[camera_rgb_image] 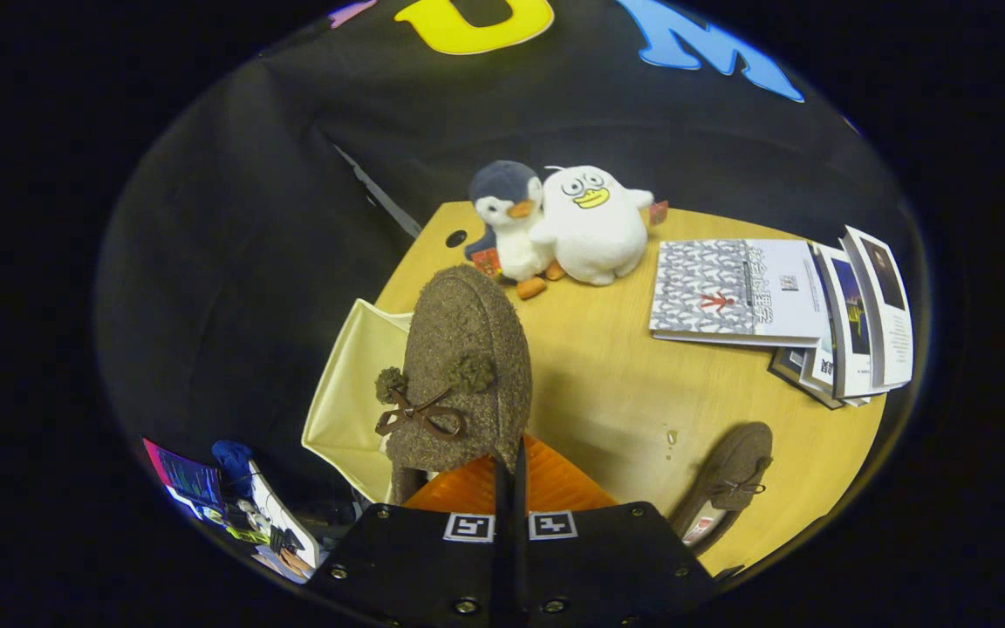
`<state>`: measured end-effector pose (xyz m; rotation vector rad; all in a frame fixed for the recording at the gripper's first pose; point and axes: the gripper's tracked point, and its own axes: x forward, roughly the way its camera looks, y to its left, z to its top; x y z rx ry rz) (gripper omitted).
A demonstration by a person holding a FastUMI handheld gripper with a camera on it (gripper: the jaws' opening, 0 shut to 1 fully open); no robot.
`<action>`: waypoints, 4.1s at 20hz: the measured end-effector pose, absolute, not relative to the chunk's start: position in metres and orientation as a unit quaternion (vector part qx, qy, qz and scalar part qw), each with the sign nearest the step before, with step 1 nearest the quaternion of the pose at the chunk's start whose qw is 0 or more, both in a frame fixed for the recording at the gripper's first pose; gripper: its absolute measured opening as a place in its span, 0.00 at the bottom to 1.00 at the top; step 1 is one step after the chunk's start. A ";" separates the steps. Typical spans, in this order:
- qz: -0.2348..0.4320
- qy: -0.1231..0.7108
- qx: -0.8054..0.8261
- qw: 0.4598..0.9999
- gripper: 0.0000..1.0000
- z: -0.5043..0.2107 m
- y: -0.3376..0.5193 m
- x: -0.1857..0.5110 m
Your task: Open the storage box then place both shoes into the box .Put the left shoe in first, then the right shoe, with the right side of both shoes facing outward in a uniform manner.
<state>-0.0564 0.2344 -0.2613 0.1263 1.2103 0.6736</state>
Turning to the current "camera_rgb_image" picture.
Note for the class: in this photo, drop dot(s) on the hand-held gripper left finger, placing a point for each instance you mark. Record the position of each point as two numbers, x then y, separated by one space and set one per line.
415 567

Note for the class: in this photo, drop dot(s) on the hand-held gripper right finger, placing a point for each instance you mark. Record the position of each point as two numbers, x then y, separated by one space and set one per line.
607 567

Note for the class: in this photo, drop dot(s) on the brown fuzzy shoe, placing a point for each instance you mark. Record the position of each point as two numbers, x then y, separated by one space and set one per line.
468 331
734 462

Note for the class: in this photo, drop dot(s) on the beige fabric storage box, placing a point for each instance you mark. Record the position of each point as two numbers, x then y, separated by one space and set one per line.
350 392

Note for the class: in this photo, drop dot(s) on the white printed box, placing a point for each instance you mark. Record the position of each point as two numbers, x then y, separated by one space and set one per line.
284 532

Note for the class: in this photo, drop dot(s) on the blue object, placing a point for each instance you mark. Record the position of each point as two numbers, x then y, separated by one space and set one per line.
232 458

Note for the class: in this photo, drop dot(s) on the pink purple printed board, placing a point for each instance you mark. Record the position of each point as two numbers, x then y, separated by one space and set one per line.
184 478

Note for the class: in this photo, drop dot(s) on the dark cover book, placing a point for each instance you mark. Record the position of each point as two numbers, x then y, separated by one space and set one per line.
795 371

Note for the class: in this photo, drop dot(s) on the grey patterned cover book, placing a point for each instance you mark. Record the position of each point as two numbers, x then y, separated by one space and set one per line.
729 288

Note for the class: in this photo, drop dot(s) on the white duck plush toy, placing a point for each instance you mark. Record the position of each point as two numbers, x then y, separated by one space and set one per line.
594 235

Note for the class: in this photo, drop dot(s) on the penguin plush toy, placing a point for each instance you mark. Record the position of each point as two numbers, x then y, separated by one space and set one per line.
507 214

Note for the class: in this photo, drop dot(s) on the white book dark portrait picture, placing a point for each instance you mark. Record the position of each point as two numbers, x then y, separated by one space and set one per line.
891 305

